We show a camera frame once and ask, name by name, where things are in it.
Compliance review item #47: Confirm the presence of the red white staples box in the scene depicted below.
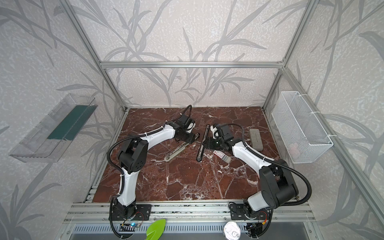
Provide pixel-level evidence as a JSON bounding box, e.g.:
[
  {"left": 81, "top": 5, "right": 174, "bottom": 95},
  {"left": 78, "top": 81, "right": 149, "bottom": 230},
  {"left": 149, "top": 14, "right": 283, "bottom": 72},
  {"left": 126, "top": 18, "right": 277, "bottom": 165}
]
[{"left": 214, "top": 150, "right": 232, "bottom": 164}]

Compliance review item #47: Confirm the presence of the black stapler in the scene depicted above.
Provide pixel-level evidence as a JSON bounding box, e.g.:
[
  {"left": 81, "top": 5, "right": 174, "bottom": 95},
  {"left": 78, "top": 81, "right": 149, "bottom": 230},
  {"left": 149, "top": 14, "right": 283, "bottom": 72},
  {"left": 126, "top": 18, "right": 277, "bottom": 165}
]
[{"left": 196, "top": 124, "right": 210, "bottom": 163}]

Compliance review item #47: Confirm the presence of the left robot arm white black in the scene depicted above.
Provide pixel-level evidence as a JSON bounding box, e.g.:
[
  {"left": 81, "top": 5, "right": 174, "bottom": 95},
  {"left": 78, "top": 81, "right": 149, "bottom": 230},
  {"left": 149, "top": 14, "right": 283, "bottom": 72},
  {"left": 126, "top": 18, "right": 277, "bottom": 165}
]
[{"left": 107, "top": 115, "right": 196, "bottom": 208}]

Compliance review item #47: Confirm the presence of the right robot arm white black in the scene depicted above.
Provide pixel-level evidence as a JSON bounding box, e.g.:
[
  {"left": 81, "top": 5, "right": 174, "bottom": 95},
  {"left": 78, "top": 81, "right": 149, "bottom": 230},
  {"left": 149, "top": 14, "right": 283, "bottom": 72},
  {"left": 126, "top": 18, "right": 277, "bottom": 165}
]
[{"left": 202, "top": 123, "right": 313, "bottom": 214}]

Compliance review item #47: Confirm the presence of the pink item in basket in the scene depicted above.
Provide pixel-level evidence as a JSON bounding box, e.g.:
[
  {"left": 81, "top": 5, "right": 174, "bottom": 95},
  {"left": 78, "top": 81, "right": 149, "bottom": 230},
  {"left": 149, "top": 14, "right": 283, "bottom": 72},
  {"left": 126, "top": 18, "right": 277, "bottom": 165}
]
[{"left": 288, "top": 143, "right": 301, "bottom": 159}]

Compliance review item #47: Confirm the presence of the round silver can lid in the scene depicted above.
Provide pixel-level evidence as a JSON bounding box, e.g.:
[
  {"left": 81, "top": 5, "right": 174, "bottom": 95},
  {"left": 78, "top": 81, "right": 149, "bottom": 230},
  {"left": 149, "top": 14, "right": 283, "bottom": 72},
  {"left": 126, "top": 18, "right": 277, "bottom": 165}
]
[{"left": 223, "top": 221, "right": 241, "bottom": 240}]

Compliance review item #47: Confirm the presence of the green leaf sticker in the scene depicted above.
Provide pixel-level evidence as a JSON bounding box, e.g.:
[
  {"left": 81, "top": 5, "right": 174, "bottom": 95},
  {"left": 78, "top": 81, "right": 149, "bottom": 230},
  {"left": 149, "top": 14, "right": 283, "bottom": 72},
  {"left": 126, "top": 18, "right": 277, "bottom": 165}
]
[{"left": 146, "top": 219, "right": 166, "bottom": 240}]

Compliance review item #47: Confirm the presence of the small green circuit board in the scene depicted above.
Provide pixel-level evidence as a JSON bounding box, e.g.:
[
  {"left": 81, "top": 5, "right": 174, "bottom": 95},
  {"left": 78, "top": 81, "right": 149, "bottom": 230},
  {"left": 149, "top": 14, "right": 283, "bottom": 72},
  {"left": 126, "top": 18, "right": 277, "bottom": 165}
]
[{"left": 121, "top": 223, "right": 142, "bottom": 229}]

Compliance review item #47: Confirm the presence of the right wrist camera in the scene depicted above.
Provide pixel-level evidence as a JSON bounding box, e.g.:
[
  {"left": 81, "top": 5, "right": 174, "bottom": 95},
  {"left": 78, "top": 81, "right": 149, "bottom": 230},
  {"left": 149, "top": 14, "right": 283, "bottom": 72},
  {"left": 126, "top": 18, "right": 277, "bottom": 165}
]
[{"left": 210, "top": 125, "right": 219, "bottom": 139}]

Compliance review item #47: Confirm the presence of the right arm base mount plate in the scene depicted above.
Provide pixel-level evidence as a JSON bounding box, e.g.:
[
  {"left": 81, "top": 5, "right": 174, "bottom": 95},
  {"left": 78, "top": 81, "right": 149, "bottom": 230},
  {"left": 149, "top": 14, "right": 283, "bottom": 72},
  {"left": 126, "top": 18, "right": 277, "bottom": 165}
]
[{"left": 228, "top": 202, "right": 268, "bottom": 221}]

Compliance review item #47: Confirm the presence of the white wire mesh basket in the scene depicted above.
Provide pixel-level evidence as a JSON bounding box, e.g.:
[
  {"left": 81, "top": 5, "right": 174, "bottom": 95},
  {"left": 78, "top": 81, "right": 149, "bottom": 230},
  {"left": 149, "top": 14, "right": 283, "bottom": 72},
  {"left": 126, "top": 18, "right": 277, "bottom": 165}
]
[{"left": 272, "top": 91, "right": 334, "bottom": 164}]

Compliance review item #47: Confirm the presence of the clear plastic wall tray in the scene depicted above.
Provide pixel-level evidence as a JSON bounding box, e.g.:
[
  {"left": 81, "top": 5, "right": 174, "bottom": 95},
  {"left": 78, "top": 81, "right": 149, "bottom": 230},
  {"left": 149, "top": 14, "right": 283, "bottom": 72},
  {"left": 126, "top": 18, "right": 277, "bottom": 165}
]
[{"left": 9, "top": 94, "right": 98, "bottom": 163}]

